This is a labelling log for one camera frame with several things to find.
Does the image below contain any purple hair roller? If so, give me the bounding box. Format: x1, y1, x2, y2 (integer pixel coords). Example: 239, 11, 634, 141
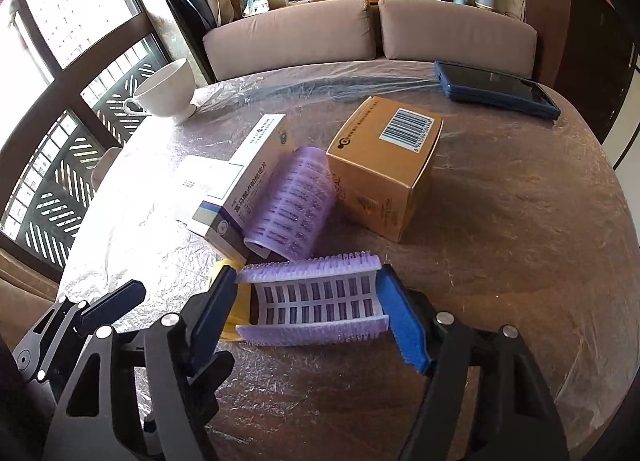
244, 146, 337, 262
235, 252, 391, 348

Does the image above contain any yellow plastic item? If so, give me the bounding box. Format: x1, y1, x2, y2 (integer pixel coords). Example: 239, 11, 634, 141
210, 261, 251, 342

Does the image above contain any white embossed teacup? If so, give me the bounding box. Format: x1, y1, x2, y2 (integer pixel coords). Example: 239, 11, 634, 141
122, 58, 198, 122

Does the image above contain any dark framed window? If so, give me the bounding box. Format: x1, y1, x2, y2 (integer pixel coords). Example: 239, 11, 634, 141
0, 0, 196, 282

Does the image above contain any brown cardboard box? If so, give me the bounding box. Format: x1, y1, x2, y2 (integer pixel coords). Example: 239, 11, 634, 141
326, 96, 444, 243

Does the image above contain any white flat box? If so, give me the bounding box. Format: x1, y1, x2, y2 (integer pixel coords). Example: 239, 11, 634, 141
175, 158, 246, 224

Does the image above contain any white medicine box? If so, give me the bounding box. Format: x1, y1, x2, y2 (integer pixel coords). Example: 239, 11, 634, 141
187, 113, 291, 262

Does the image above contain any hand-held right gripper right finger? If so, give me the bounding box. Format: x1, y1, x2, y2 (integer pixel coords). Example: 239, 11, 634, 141
375, 265, 571, 461

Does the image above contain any blue cased phone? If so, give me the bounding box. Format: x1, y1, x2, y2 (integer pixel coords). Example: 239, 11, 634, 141
433, 61, 562, 120

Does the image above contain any brown sofa back cushion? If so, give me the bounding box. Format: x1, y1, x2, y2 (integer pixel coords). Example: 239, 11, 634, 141
202, 0, 378, 82
378, 0, 538, 78

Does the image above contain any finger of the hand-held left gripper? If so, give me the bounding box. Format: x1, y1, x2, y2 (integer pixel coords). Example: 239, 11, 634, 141
75, 279, 148, 337

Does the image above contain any dark wooden dresser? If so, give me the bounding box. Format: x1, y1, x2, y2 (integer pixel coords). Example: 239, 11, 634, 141
522, 0, 638, 142

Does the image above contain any white panel sliding door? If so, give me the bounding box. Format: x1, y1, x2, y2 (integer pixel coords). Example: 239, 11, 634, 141
600, 66, 640, 172

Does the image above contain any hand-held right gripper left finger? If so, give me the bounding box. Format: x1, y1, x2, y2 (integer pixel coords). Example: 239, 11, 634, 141
42, 266, 239, 461

